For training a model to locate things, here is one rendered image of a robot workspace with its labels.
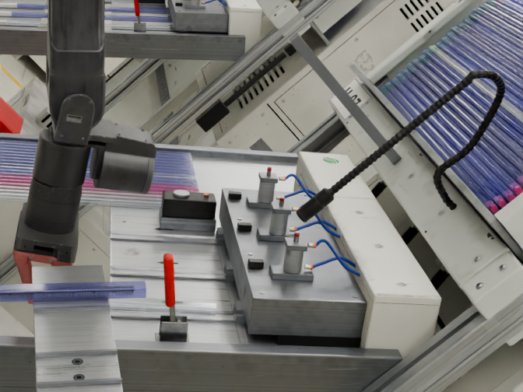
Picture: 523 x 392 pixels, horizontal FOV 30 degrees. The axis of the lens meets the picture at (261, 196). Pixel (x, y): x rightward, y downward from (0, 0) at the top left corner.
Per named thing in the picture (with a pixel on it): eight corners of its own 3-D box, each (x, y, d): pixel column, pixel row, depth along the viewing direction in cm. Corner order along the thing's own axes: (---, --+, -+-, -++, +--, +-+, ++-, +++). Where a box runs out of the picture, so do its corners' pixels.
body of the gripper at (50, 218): (76, 225, 116) (88, 167, 114) (74, 262, 107) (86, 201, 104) (21, 215, 115) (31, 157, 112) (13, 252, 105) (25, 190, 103)
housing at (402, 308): (355, 400, 115) (374, 293, 110) (286, 231, 160) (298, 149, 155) (420, 402, 116) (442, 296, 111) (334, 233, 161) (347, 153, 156)
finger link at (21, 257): (65, 288, 118) (79, 218, 115) (63, 317, 111) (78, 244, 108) (8, 280, 116) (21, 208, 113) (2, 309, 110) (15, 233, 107)
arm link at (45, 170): (39, 116, 108) (43, 133, 103) (101, 126, 110) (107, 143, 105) (29, 173, 110) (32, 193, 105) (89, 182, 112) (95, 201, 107)
